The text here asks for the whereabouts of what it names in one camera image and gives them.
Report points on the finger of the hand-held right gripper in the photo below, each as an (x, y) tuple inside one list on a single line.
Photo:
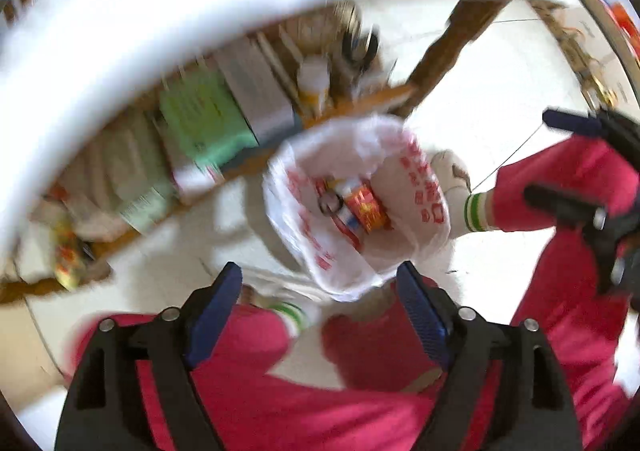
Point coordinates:
[(560, 205), (570, 123)]

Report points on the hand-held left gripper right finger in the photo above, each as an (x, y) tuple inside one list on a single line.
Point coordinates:
[(425, 318)]

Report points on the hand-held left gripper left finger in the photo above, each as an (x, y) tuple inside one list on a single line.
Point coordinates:
[(215, 316)]

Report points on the white red-printed plastic bag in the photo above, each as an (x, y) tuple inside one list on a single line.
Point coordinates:
[(305, 231)]

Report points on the red cigarette box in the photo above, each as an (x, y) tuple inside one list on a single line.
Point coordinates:
[(367, 208)]

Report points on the black tape roll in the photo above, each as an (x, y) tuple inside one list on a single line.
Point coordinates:
[(322, 211)]

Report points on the person's right leg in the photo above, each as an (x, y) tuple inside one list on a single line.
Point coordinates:
[(565, 166)]

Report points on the person's leg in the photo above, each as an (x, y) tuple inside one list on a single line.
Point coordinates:
[(565, 166), (280, 396)]

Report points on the white green-striped sock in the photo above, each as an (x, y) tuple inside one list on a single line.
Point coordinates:
[(477, 211), (295, 316)]

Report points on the person's left leg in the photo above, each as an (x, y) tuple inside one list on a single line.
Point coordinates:
[(280, 396)]

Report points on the beige slipper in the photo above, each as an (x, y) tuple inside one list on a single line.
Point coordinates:
[(445, 168)]

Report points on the pink and white pack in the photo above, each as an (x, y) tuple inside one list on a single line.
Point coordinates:
[(197, 181)]

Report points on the wooden shelf with goods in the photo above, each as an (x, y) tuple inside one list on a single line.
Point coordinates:
[(450, 38)]

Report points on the yellow and red snack packet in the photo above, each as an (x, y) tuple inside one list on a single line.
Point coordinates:
[(70, 256)]

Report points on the open box with dark items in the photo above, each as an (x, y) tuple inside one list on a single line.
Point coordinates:
[(355, 46)]

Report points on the beige flat box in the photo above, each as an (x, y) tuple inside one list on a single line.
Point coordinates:
[(255, 86)]

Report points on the white bottle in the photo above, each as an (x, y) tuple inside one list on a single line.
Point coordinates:
[(312, 81)]

